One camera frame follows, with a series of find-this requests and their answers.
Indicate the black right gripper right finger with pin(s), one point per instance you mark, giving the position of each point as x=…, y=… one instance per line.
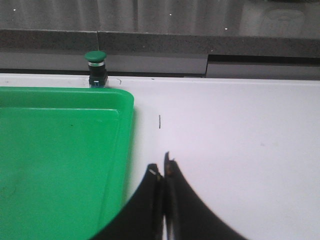
x=187, y=217

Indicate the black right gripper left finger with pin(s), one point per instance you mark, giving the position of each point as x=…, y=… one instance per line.
x=142, y=216

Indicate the green mushroom push button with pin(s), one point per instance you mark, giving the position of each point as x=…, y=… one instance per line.
x=98, y=76

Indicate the green plastic tray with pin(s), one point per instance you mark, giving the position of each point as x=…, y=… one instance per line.
x=63, y=160

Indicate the grey stone counter ledge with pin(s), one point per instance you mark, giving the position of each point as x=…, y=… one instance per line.
x=285, y=28

